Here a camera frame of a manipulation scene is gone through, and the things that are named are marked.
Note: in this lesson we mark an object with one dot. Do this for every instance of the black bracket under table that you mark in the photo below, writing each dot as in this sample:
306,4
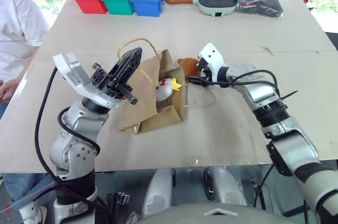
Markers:
118,199

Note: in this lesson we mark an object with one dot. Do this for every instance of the person in white shirt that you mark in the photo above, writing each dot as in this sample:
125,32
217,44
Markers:
16,28

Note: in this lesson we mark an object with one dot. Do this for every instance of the grey robot torso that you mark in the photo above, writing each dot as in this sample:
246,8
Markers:
219,214

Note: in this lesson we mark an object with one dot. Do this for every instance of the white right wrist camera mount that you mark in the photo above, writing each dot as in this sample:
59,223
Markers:
213,55

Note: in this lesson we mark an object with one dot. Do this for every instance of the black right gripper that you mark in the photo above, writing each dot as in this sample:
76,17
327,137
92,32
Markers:
205,72

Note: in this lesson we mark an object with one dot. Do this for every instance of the silver robot leg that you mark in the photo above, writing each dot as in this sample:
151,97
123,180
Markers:
227,187
158,189

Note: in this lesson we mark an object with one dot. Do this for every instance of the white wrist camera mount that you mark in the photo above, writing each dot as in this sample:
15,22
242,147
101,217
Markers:
213,55
76,76

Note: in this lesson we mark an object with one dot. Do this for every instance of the white sneaker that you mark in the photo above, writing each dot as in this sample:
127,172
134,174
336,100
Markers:
33,214

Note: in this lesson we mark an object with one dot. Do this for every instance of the white chicken plush toy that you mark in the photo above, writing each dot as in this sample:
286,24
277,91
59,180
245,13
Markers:
163,90

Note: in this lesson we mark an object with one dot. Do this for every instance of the black fabric bag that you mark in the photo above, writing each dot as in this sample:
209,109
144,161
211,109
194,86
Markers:
260,3

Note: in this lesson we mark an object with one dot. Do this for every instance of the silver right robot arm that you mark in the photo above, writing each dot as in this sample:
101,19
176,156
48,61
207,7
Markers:
293,144

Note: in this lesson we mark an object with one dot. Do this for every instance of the brown bear plush toy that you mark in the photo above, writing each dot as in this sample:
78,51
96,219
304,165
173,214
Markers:
188,67

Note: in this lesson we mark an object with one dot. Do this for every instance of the bystander bare hand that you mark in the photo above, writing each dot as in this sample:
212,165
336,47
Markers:
8,92

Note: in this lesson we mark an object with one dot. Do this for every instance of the brown paper bag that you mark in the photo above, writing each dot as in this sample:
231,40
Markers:
148,89

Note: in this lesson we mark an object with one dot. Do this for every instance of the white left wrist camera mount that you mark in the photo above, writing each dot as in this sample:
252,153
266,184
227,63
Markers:
76,76

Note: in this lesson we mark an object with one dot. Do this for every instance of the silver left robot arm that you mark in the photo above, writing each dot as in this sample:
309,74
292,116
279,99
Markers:
76,150

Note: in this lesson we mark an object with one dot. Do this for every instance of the green electric frying pan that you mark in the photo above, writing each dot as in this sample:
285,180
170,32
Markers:
211,3

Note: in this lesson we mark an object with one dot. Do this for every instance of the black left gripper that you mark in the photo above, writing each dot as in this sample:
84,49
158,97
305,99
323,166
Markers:
105,81

